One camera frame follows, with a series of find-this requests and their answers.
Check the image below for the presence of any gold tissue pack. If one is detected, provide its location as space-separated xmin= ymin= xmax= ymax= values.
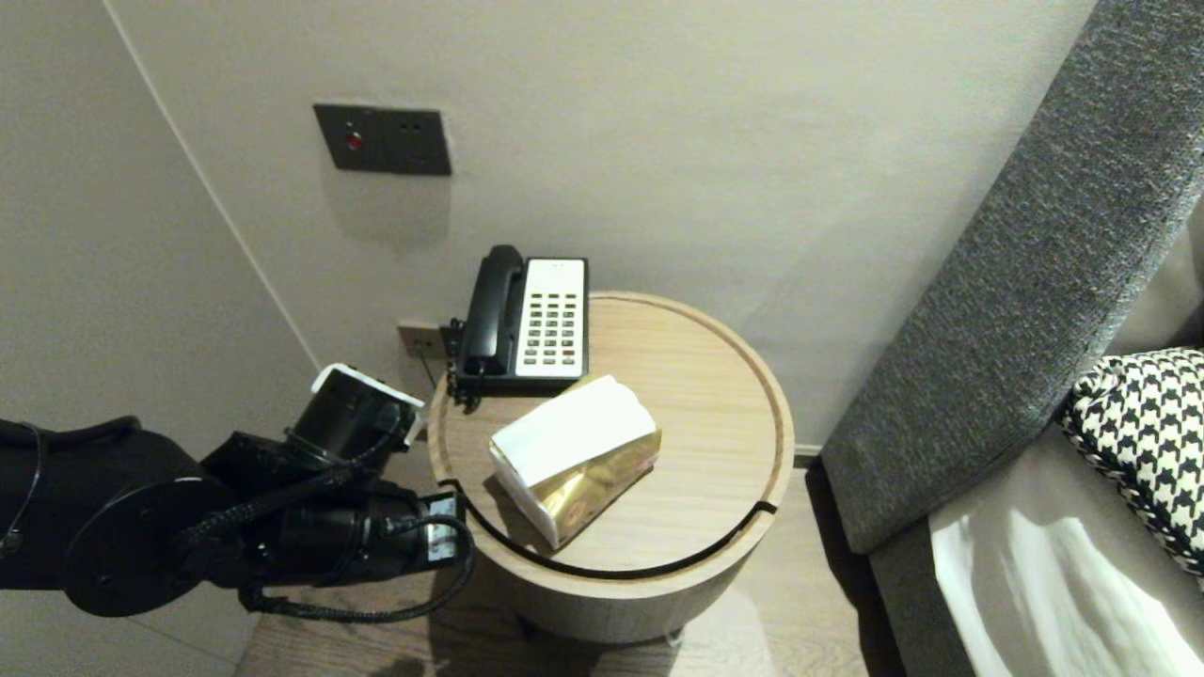
xmin=489 ymin=374 xmax=663 ymax=551

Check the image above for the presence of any white motor end cap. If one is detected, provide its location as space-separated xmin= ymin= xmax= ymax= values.
xmin=311 ymin=364 xmax=427 ymax=445

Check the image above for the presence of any black telephone handset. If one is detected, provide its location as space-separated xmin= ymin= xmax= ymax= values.
xmin=463 ymin=244 xmax=526 ymax=377

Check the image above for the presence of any black and white telephone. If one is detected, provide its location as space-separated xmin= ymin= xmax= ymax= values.
xmin=451 ymin=256 xmax=592 ymax=394

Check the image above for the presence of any round wooden side table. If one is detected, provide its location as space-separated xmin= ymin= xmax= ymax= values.
xmin=427 ymin=291 xmax=797 ymax=645

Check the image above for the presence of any grey fabric headboard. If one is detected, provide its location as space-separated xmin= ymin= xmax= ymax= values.
xmin=820 ymin=0 xmax=1204 ymax=677

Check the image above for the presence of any white bed sheet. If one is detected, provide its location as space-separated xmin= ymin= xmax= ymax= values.
xmin=929 ymin=423 xmax=1204 ymax=677

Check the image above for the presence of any black-white houndstooth pillow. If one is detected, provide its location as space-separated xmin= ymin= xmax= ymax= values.
xmin=1058 ymin=348 xmax=1204 ymax=576

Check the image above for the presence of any black coiled telephone cord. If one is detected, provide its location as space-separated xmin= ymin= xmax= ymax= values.
xmin=442 ymin=320 xmax=485 ymax=415

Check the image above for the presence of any metal wall socket plate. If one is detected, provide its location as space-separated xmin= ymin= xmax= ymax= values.
xmin=398 ymin=323 xmax=449 ymax=359

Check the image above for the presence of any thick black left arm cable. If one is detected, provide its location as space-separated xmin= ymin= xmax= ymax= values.
xmin=0 ymin=417 xmax=142 ymax=450

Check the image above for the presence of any dark wall switch panel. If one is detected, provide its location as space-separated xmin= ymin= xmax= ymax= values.
xmin=313 ymin=103 xmax=453 ymax=178

